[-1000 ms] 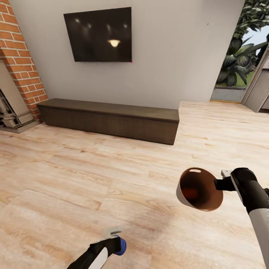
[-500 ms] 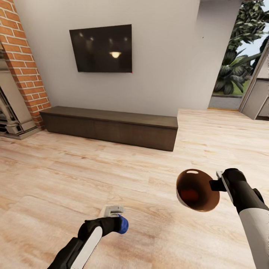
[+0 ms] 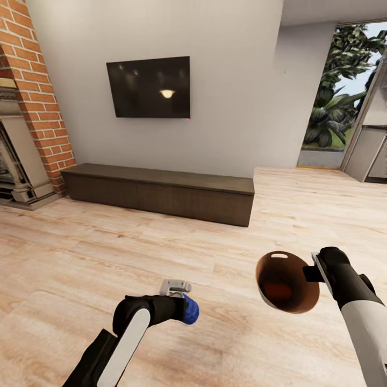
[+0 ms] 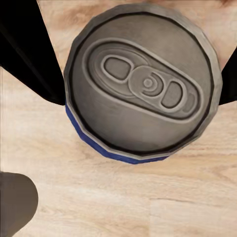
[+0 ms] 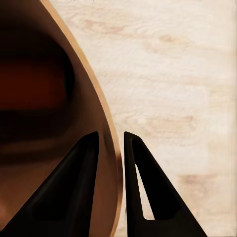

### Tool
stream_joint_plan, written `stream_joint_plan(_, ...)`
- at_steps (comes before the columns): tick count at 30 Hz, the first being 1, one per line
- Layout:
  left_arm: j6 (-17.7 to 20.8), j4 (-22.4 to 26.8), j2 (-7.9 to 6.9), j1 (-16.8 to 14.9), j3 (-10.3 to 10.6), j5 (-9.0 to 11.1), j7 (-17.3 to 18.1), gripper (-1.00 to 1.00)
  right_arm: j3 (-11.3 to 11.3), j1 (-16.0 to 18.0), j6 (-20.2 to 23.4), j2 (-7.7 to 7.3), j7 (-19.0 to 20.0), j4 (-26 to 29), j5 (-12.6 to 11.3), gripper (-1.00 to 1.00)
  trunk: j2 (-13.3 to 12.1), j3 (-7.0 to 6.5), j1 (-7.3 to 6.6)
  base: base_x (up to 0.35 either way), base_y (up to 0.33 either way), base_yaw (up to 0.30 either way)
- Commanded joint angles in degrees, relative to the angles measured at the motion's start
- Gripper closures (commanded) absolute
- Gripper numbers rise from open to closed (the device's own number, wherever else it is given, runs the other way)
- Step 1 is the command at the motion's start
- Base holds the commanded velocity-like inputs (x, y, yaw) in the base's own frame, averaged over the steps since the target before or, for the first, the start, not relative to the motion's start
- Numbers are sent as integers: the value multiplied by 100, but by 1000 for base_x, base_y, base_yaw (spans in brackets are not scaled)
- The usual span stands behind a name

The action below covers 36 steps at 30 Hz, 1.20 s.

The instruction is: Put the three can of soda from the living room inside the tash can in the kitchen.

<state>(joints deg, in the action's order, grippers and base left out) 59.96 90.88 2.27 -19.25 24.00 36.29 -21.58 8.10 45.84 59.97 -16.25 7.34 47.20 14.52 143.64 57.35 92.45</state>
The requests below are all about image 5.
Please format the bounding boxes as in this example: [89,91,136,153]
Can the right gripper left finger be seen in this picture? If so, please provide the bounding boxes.
[0,131,99,237]

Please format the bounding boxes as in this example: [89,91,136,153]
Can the can of soda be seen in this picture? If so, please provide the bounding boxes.
[0,58,70,111]

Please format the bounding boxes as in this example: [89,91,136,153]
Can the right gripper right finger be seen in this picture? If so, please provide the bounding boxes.
[124,131,208,237]

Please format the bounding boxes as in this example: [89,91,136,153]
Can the trash can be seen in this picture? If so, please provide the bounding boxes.
[0,0,123,237]

